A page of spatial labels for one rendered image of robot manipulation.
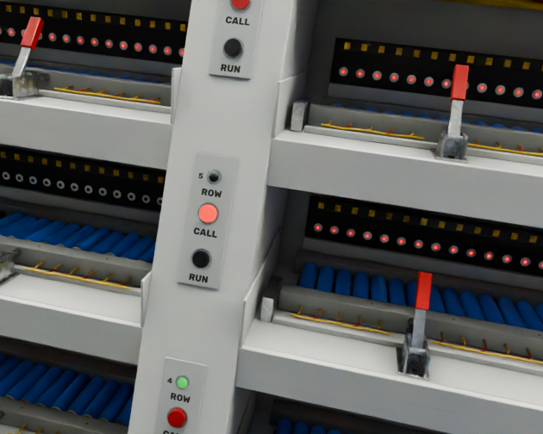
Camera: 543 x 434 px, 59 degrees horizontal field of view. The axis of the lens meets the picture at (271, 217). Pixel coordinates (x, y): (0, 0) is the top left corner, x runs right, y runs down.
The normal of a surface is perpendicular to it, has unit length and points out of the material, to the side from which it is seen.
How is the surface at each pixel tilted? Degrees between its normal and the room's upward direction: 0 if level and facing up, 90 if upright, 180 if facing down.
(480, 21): 90
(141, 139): 108
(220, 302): 90
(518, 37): 90
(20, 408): 18
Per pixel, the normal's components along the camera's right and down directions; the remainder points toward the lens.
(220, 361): -0.14, 0.02
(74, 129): -0.19, 0.32
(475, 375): 0.11, -0.93
